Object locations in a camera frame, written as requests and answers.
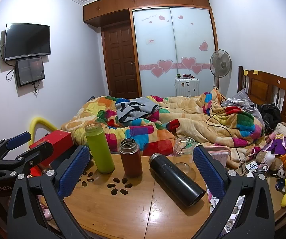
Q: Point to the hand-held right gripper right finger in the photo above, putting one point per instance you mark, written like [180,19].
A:
[207,169]

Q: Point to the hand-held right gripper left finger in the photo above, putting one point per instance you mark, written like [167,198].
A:
[73,171]

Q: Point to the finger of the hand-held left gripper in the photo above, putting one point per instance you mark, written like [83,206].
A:
[18,140]
[38,150]

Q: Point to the clear glass cup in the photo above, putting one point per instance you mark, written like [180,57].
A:
[182,149]

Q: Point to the black thermos cup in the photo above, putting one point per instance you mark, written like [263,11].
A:
[177,181]

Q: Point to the green bottle cup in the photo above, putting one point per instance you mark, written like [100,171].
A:
[100,154]

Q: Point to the red-brown thermos cup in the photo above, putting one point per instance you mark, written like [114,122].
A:
[133,164]

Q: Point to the pink case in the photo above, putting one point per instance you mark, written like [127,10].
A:
[219,155]

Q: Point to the red box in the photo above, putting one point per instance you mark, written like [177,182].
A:
[55,139]

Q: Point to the yellow foam tube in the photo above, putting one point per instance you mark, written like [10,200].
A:
[39,122]

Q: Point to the white power strip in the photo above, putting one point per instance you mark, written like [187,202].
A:
[254,166]

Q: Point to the colourful patchwork blanket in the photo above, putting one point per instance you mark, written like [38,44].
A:
[195,114]

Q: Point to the white squeeze bottle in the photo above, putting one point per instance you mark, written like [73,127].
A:
[270,158]

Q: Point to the purple doll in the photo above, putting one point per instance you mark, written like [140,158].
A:
[278,142]

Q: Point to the grey pillow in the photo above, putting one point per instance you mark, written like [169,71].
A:
[242,99]

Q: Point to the black bag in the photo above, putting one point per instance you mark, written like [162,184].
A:
[270,114]

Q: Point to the white suitcase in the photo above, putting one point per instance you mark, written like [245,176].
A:
[187,87]

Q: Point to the grey garment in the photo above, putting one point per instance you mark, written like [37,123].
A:
[138,108]

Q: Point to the wooden bed headboard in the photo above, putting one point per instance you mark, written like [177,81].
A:
[265,89]

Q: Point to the standing electric fan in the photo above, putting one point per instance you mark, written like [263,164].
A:
[220,63]

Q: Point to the brown wooden door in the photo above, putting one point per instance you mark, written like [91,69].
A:
[120,62]

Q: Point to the wooden wardrobe with sliding doors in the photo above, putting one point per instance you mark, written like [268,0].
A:
[177,42]

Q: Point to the small black wall monitor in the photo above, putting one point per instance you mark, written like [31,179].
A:
[30,71]

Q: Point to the black wall television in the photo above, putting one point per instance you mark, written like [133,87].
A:
[27,41]

